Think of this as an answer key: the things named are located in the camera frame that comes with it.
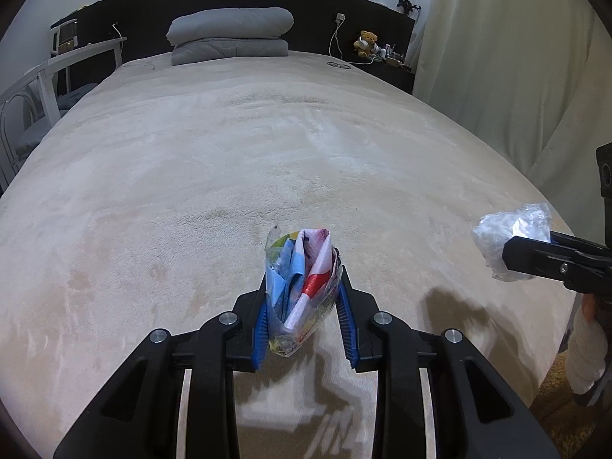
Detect yellow red snack wrapper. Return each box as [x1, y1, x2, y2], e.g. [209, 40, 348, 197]
[265, 227, 343, 358]

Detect clear plastic bag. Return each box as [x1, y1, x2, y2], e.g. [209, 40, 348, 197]
[470, 201, 555, 282]

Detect white gloved hand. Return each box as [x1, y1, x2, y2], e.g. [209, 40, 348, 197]
[565, 294, 608, 396]

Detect brown fuzzy rug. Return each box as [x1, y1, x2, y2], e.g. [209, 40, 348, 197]
[530, 351, 607, 458]

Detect beige plush bed blanket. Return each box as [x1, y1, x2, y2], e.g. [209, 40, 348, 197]
[1, 52, 574, 458]

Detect cream curtain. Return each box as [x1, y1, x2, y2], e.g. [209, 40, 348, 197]
[414, 0, 611, 241]

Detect eyeglasses on bed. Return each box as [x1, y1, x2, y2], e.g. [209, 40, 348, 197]
[327, 61, 351, 70]

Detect brown teddy bear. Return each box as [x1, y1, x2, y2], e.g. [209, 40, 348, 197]
[354, 30, 380, 58]

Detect black headboard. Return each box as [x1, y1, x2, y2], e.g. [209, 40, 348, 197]
[63, 0, 414, 92]

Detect grey folded duvet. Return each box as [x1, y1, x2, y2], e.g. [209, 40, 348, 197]
[171, 38, 290, 65]

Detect grey folded pillow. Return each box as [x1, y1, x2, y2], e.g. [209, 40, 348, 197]
[166, 6, 293, 47]

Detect white metal chair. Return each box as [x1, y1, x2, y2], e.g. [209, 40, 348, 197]
[1, 73, 42, 193]

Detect white side table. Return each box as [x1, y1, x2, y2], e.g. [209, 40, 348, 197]
[28, 35, 128, 128]

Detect small box on table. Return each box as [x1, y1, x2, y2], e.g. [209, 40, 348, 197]
[50, 19, 79, 57]

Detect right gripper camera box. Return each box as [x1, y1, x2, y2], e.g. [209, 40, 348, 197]
[596, 143, 612, 249]

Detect white charger cable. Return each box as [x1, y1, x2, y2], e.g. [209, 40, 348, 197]
[327, 12, 379, 65]

